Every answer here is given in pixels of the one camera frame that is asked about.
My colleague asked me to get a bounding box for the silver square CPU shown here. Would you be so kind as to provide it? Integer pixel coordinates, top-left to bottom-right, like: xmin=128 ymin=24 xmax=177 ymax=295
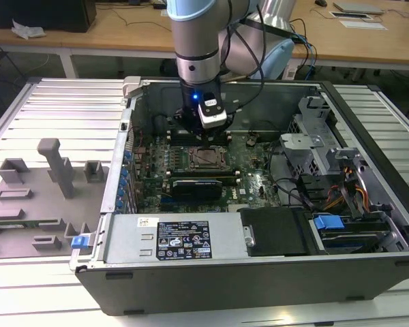
xmin=194 ymin=149 xmax=219 ymax=167

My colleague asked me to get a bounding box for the metal socket cover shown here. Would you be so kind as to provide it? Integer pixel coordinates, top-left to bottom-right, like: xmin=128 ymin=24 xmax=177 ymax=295
xmin=187 ymin=146 xmax=230 ymax=170

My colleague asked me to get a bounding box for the CPU socket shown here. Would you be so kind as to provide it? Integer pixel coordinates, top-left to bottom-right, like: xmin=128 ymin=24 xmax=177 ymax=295
xmin=187 ymin=144 xmax=232 ymax=171

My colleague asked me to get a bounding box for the black rounded plastic part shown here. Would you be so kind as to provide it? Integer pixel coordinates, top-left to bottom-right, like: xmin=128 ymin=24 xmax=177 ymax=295
xmin=153 ymin=114 xmax=171 ymax=134

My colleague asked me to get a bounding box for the black graphics card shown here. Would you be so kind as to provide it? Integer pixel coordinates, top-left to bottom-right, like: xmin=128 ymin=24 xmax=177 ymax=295
xmin=170 ymin=178 xmax=224 ymax=202

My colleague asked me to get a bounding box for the green motherboard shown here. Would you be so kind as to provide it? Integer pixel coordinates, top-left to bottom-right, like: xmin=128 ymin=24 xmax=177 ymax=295
xmin=131 ymin=132 xmax=284 ymax=214

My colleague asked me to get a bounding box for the wooden desk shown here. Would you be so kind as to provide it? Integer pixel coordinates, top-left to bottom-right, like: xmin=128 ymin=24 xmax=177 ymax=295
xmin=0 ymin=0 xmax=409 ymax=72

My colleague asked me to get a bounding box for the metal drive cage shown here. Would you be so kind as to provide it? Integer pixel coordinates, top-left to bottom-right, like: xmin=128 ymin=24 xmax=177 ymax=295
xmin=279 ymin=95 xmax=338 ymax=178

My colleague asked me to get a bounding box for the small silver hinge latch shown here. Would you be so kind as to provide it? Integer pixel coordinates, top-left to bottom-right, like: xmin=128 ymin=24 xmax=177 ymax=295
xmin=243 ymin=225 xmax=256 ymax=246

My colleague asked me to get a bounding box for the silver power supply unit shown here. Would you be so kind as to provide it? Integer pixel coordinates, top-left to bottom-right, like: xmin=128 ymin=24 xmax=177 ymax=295
xmin=104 ymin=213 xmax=249 ymax=265

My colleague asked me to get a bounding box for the black plastic shroud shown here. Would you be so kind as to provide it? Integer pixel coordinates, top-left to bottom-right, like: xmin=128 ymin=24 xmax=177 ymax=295
xmin=240 ymin=207 xmax=311 ymax=258

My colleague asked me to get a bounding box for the blue case latch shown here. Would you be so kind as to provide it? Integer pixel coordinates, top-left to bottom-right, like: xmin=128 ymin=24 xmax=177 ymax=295
xmin=70 ymin=235 xmax=89 ymax=250

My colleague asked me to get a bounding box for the blue disk carrier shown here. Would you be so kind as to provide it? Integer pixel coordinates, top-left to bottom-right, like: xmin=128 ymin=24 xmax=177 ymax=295
xmin=312 ymin=213 xmax=344 ymax=236

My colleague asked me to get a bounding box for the black computer tower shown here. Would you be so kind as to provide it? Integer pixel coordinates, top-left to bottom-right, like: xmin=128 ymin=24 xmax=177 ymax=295
xmin=0 ymin=0 xmax=98 ymax=33

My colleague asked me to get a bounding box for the black open PC case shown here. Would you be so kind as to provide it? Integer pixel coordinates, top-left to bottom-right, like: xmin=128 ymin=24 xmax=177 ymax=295
xmin=70 ymin=75 xmax=409 ymax=316

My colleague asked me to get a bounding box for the grey parts rack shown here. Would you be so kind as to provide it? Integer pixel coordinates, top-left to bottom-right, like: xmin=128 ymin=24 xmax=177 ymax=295
xmin=0 ymin=138 xmax=110 ymax=260

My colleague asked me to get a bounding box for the crumpled white paper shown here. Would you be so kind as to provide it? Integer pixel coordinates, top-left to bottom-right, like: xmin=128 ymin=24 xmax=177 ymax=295
xmin=12 ymin=18 xmax=47 ymax=40

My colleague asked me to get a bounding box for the grey flat laptop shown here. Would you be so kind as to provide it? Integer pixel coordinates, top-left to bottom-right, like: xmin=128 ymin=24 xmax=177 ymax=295
xmin=333 ymin=1 xmax=384 ymax=15

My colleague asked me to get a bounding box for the green RAM stick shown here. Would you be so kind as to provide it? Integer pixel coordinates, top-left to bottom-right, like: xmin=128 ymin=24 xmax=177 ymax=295
xmin=0 ymin=221 xmax=42 ymax=230

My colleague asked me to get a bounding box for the dark hard disk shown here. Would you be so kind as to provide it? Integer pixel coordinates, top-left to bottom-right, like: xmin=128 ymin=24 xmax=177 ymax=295
xmin=318 ymin=221 xmax=393 ymax=255

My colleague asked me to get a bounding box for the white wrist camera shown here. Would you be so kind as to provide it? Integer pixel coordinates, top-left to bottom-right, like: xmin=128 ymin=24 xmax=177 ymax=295
xmin=197 ymin=91 xmax=228 ymax=130

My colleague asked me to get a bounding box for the grey case handle latch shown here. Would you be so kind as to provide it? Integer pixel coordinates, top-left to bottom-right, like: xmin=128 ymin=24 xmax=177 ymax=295
xmin=121 ymin=76 xmax=143 ymax=99

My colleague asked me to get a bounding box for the black camera cable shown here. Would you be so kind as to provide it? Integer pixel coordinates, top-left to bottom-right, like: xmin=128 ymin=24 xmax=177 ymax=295
xmin=224 ymin=0 xmax=267 ymax=115

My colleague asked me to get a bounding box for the blue cable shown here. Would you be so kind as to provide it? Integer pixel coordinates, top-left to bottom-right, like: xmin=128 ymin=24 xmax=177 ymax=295
xmin=305 ymin=37 xmax=318 ymax=69

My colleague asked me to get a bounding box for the grey metal bracket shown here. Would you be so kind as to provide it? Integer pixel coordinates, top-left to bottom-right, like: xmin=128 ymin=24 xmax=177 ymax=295
xmin=333 ymin=148 xmax=362 ymax=171

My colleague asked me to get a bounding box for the orange yellow wire bundle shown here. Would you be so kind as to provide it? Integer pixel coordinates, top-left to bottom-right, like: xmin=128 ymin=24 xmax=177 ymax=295
xmin=327 ymin=180 xmax=369 ymax=208

